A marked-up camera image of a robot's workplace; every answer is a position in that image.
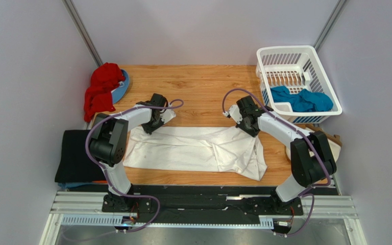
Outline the light blue cap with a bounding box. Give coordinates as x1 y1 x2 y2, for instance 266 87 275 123
111 69 131 104

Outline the white printed t-shirt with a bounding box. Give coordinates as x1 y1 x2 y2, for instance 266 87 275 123
122 127 267 181

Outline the black folded t-shirt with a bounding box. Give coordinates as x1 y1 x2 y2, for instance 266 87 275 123
55 130 106 184

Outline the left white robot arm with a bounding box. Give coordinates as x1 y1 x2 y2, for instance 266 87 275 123
86 93 170 212

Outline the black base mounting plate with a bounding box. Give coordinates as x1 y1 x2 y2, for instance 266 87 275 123
102 185 304 225

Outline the blue cloth under stack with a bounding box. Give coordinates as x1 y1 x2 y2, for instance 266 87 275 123
58 182 92 189

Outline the white plastic basket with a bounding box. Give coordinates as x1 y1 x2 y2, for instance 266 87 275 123
255 45 342 124

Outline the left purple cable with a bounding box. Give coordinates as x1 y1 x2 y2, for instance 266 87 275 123
84 99 184 234

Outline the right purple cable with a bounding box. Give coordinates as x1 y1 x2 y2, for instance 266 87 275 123
222 88 333 238

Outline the teal blue t-shirt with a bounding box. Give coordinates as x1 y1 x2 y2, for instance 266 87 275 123
271 86 333 112

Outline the red t-shirt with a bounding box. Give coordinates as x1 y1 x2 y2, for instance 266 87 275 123
84 63 126 123

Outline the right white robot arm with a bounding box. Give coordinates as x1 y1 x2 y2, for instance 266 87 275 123
228 95 337 203

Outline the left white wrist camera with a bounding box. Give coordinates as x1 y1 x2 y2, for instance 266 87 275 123
160 109 176 124

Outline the cream tote bag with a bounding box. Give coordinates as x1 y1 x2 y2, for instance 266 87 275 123
285 124 342 162

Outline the aluminium rail frame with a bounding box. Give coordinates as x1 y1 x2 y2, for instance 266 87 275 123
40 191 366 244

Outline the purple cable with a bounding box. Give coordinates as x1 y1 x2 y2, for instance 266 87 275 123
222 88 333 238
84 99 184 234

